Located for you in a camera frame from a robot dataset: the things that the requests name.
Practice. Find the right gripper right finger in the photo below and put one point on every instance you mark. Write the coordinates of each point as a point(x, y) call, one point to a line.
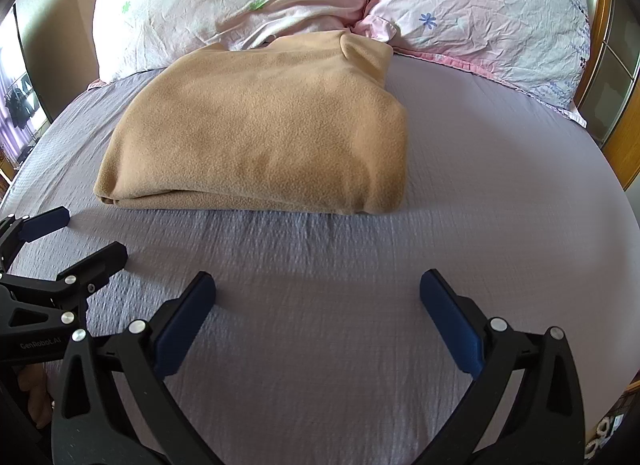
point(546, 423)

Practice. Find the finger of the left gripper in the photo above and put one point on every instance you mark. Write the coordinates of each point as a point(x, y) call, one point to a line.
point(17, 231)
point(95, 264)

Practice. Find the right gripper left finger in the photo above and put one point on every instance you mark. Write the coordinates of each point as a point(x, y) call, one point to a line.
point(90, 422)

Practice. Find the tan fleece long-sleeve shirt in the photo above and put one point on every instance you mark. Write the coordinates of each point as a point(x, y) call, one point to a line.
point(304, 124)

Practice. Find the person's left hand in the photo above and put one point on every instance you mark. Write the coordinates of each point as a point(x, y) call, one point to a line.
point(33, 381)

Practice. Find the dark framed mirror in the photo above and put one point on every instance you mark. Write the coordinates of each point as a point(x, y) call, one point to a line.
point(36, 58)

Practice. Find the lavender bed sheet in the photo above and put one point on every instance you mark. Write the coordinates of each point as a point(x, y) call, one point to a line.
point(318, 350)

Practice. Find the wooden wardrobe with glass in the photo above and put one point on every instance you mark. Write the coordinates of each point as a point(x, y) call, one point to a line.
point(608, 94)

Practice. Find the pink floral pillow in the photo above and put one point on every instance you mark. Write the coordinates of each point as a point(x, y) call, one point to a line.
point(539, 47)

